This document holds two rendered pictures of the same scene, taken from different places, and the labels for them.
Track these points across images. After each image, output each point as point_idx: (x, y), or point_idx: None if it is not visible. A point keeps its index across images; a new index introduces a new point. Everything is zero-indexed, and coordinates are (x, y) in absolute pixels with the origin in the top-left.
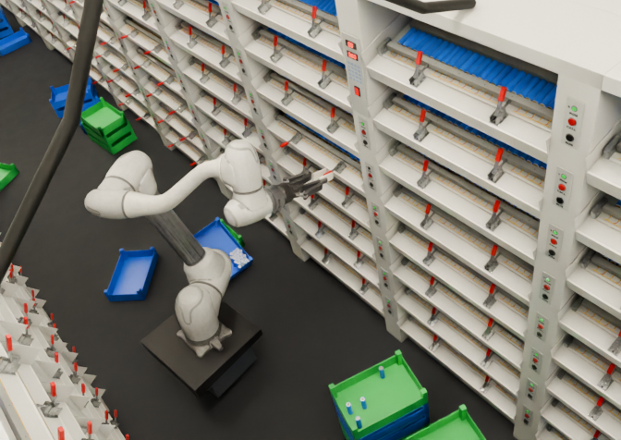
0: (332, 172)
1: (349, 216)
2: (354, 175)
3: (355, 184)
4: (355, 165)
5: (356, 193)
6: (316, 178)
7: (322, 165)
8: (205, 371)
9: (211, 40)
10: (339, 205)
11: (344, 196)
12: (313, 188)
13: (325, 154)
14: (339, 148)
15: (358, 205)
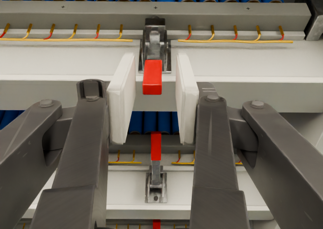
0: (182, 54)
1: (171, 218)
2: (229, 51)
3: (272, 75)
4: (222, 11)
5: (166, 145)
6: (128, 122)
7: (50, 90)
8: None
9: None
10: (136, 206)
11: (127, 174)
12: (321, 161)
13: (45, 39)
14: (90, 0)
15: (187, 174)
